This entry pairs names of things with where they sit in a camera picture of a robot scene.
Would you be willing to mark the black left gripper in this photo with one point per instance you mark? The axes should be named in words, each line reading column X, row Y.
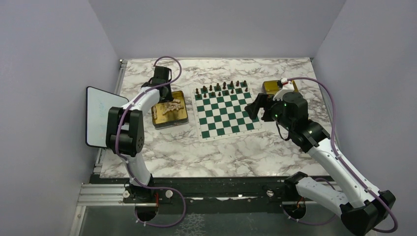
column 168, row 97

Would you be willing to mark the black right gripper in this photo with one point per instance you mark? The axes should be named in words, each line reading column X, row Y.
column 262, row 100

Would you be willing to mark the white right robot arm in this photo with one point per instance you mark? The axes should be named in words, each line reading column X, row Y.
column 360, row 205

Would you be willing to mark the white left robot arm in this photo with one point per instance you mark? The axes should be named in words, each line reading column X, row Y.
column 125, row 133

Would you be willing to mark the green white chess board mat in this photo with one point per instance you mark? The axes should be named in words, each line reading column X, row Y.
column 223, row 117

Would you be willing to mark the gold tin with white pieces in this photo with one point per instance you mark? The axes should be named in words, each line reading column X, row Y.
column 171, row 114

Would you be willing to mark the empty gold tin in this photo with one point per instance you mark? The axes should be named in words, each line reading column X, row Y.
column 272, row 87

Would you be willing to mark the small whiteboard with black frame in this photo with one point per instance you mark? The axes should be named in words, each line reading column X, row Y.
column 98, row 104

